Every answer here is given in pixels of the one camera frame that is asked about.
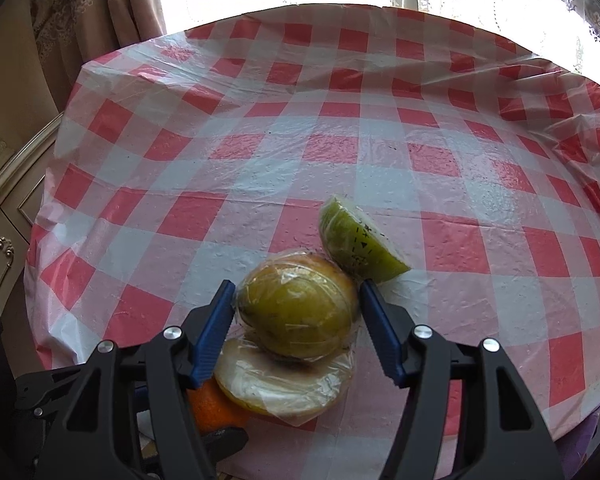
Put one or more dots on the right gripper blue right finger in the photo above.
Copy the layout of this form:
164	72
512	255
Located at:
502	434

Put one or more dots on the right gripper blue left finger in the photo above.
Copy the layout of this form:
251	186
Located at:
124	413

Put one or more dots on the large orange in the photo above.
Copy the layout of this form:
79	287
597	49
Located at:
213	410

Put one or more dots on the yellow fruit slice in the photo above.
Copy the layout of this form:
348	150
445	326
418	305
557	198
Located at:
294	392

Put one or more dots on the yellow-green fruit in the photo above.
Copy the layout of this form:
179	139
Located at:
298	305

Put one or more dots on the green melon half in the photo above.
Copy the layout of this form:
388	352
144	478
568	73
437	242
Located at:
353	241

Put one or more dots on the red white checkered tablecloth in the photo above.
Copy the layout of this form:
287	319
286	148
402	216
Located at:
188	159

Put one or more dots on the cream wooden cabinet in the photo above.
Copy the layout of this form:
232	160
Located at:
21	188

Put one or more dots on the brown pink curtain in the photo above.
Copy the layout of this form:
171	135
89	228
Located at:
69	33

